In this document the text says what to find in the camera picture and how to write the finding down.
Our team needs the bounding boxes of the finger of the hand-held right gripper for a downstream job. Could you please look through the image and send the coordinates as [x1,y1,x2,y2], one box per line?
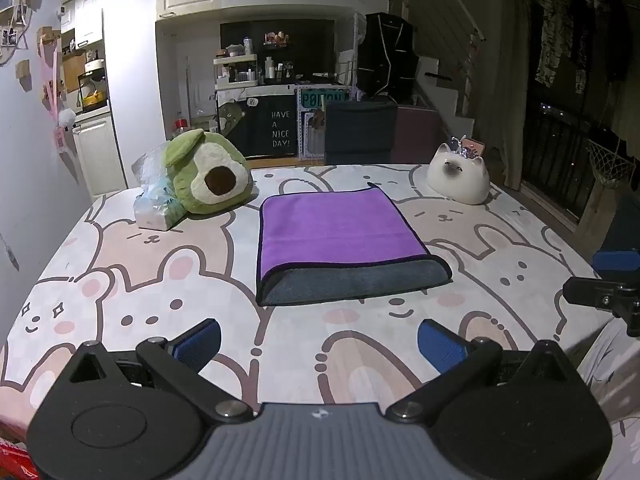
[562,276,640,337]
[591,249,640,275]

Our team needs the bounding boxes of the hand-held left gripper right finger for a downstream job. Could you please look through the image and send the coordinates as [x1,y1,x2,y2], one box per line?
[385,318,581,424]

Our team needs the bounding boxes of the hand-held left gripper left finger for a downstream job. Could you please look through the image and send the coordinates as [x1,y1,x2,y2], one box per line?
[65,318,255,424]

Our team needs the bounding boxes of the purple and grey towel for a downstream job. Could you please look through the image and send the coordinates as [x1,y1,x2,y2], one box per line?
[255,183,453,307]

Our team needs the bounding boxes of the bunny print bedsheet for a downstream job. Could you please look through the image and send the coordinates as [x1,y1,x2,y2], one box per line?
[0,162,617,442]

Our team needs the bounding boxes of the light patterned cloth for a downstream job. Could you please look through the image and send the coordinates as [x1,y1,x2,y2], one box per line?
[577,317,640,480]

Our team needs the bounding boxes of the small basketball hoop net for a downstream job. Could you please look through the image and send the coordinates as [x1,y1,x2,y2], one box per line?
[585,137,634,189]

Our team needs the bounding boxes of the dark balcony railing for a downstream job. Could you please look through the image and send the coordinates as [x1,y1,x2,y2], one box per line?
[524,94,640,222]

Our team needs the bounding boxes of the clear wrapped tissue pack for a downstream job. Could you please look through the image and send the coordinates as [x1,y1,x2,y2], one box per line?
[131,141,189,232]

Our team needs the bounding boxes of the green avocado plush toy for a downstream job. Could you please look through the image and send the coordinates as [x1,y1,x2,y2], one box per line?
[164,128,252,215]

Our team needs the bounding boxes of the white cat-shaped ornament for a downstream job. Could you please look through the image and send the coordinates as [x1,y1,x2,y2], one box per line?
[426,142,490,206]

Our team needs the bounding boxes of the beige window curtain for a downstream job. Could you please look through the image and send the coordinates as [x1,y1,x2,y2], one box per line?
[502,0,534,192]

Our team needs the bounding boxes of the small colourful trinket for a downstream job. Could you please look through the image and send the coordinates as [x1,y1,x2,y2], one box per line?
[450,135,486,159]

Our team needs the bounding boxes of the dull pink box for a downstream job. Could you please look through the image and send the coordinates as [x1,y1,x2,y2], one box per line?
[397,106,453,166]

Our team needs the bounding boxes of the white kitchen base cabinet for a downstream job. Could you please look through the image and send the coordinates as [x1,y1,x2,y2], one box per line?
[72,112,127,197]

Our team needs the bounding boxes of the red packet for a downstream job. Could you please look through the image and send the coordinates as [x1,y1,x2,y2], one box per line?
[0,436,39,480]

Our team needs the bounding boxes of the black lettered curtain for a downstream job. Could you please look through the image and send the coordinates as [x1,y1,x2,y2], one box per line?
[244,94,297,159]

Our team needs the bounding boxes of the cartoon frog print curtain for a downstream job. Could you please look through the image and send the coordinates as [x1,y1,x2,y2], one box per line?
[215,91,249,154]

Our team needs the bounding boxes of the white staircase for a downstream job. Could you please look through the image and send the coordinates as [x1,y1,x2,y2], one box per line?
[414,55,477,152]

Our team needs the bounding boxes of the dark hanging clothes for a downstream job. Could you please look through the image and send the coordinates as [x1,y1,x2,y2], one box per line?
[532,0,632,97]

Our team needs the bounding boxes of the dark blue chair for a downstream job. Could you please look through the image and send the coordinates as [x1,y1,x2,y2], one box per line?
[324,101,399,166]

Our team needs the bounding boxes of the yellow lit kitchen appliance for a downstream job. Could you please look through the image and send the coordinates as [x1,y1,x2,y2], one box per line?
[77,71,109,112]

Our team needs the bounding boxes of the white countertop shelf rack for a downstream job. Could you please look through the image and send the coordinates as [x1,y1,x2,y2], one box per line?
[213,53,259,87]

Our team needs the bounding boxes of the black hanging jacket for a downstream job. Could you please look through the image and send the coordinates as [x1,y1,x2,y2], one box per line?
[357,11,420,102]

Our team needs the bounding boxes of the pink ribbon wall decoration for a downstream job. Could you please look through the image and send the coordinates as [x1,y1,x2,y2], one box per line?
[37,26,77,154]

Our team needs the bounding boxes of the white wall cabinet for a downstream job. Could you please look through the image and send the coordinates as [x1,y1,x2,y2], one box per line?
[60,0,106,52]

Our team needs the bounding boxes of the wall photo display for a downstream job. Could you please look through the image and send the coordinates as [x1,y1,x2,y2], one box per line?
[0,0,44,62]

